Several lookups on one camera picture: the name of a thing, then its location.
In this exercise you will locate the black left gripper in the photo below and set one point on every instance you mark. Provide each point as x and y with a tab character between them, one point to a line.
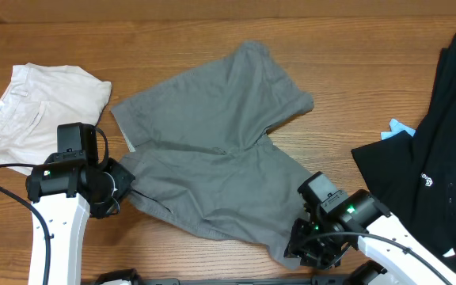
125	178

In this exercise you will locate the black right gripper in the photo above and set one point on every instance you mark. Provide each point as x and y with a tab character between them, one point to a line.
305	245

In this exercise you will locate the grey shorts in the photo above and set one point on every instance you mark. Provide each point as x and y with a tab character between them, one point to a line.
201	156

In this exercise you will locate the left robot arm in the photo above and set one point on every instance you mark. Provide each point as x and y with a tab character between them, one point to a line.
72	186

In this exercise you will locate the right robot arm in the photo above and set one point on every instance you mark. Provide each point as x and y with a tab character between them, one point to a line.
338	222

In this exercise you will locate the folded cream shorts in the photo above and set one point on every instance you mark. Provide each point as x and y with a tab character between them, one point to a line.
37	100

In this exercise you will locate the black polo shirt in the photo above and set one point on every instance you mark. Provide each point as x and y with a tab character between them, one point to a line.
415	175

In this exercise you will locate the light blue cloth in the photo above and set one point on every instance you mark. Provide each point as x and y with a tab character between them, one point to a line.
395	128

